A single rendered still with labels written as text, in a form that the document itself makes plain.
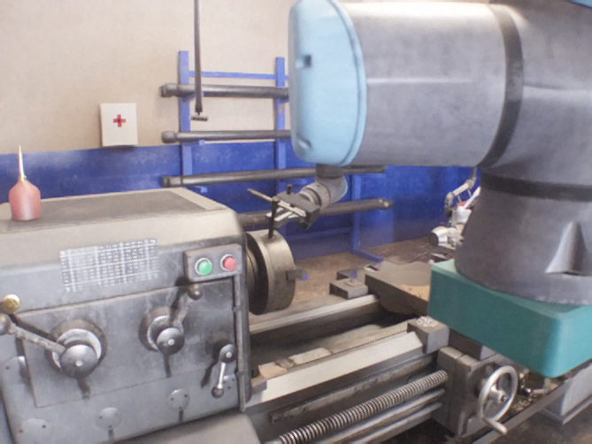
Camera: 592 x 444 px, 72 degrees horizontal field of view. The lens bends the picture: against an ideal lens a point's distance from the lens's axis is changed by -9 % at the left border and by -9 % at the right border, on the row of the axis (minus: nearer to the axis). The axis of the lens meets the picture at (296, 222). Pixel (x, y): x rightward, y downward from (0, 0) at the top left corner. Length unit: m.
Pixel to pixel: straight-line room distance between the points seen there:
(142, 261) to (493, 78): 0.75
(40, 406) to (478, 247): 0.87
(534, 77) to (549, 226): 0.13
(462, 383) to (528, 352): 1.13
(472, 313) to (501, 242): 0.08
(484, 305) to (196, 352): 0.73
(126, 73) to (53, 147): 0.90
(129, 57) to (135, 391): 3.53
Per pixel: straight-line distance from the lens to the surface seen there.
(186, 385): 1.08
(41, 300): 0.94
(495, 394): 1.57
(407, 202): 5.96
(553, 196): 0.42
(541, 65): 0.39
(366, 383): 1.42
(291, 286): 1.26
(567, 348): 0.42
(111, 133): 4.06
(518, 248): 0.42
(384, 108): 0.35
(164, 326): 0.93
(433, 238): 1.79
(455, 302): 0.46
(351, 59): 0.35
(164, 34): 4.36
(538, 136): 0.41
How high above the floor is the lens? 1.53
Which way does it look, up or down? 13 degrees down
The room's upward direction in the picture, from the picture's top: straight up
